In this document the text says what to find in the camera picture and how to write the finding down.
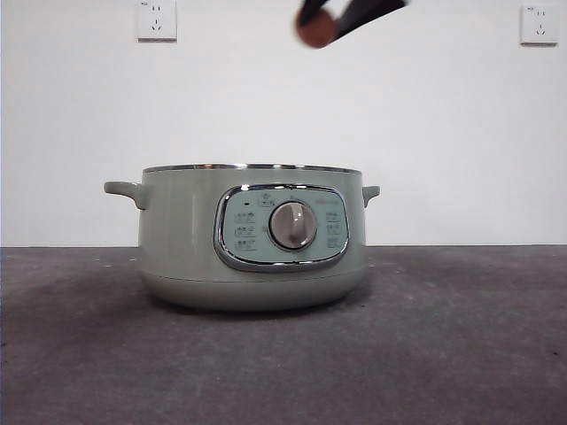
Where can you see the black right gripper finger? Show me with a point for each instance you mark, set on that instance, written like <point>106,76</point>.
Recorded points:
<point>367,15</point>
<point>312,10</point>

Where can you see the white wall socket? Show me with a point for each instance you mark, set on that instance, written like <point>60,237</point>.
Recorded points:
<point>156,20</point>
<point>538,25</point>

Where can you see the green electric cooking pot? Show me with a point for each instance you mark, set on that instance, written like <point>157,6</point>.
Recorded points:
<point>177,230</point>

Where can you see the brown egg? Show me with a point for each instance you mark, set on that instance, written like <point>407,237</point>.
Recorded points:
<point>314,37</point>

